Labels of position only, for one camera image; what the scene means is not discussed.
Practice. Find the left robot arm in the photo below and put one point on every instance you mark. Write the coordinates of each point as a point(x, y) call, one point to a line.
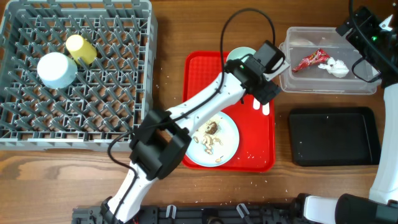
point(159, 144)

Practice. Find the black tray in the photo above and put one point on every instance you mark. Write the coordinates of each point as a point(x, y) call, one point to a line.
point(345, 136)

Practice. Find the brown food scrap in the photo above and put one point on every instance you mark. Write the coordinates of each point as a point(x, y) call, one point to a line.
point(212, 128)

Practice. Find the red plastic tray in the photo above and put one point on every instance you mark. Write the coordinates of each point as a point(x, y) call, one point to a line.
point(256, 150)

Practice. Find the light blue plate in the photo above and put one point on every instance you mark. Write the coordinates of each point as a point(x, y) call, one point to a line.
point(214, 150)

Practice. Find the green plastic bowl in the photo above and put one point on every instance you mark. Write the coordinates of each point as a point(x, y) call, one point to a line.
point(241, 53)

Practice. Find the light blue bowl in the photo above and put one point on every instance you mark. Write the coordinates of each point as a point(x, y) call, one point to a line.
point(56, 70)

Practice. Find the clear plastic bin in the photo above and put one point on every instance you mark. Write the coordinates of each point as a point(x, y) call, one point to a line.
point(303, 41)

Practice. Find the yellow plastic cup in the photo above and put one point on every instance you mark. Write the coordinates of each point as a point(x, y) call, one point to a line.
point(79, 47)

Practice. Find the white plastic fork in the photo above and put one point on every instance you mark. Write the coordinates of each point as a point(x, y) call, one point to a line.
point(256, 104)

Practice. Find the red snack wrapper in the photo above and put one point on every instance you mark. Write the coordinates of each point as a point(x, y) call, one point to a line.
point(319, 56)

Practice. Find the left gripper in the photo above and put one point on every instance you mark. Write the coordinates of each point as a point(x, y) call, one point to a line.
point(267, 91)

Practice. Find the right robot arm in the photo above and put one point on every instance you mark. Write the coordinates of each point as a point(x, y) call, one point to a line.
point(381, 205)

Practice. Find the white plastic spoon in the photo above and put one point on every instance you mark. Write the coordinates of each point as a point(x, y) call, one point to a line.
point(266, 109)

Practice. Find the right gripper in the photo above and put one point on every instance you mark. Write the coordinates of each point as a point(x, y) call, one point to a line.
point(371, 22)

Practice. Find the grey dishwasher rack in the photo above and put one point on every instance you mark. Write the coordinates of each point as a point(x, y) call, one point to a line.
point(108, 97)

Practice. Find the white napkin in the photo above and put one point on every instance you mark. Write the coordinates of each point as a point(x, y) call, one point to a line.
point(335, 67)

